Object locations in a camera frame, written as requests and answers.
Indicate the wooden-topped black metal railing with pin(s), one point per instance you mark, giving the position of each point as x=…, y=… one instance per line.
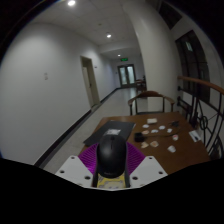
x=203, y=113

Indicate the black computer mouse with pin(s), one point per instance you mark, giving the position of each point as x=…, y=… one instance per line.
x=111, y=156

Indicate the recessed ceiling lights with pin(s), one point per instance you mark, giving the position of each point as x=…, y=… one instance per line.
x=108, y=35

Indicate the small beige round piece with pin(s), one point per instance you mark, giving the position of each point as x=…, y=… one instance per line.
x=145, y=132

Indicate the wooden armchair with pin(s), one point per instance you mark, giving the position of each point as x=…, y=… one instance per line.
x=151, y=100

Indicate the beige and orange piece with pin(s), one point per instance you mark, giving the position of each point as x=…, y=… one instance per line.
x=154, y=143

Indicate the small white round piece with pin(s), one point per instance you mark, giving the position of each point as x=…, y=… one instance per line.
x=145, y=126
x=162, y=127
x=169, y=130
x=154, y=131

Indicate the green exit sign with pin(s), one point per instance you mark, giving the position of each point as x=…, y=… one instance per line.
x=124, y=59

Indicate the small white card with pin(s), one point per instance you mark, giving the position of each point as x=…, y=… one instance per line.
x=171, y=148

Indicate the white wall switch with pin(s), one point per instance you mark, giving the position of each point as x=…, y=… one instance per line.
x=45, y=76

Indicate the white and red piece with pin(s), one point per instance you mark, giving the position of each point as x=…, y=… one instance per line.
x=175, y=137

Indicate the distant wooden chair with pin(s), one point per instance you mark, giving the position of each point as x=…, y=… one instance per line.
x=141, y=86

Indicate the small black device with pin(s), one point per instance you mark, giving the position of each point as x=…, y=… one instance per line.
x=175, y=123

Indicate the white paper leaflet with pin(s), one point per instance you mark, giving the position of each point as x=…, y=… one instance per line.
x=195, y=135

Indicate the small black box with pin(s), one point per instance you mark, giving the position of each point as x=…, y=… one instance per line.
x=138, y=136

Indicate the side doorway with frame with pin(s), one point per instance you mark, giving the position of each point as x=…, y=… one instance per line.
x=90, y=83

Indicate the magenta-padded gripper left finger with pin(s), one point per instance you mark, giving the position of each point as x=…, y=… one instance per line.
x=73, y=168

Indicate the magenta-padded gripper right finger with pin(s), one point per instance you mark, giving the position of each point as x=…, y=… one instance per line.
x=148, y=168

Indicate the glass double door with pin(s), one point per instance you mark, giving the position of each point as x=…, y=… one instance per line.
x=126, y=75

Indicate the dark framed window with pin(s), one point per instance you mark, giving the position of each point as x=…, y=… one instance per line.
x=193, y=66

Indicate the small white flat box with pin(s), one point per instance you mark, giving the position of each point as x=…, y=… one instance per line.
x=152, y=121

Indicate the round yellow cartoon mouse pad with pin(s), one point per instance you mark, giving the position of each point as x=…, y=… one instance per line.
x=110, y=183

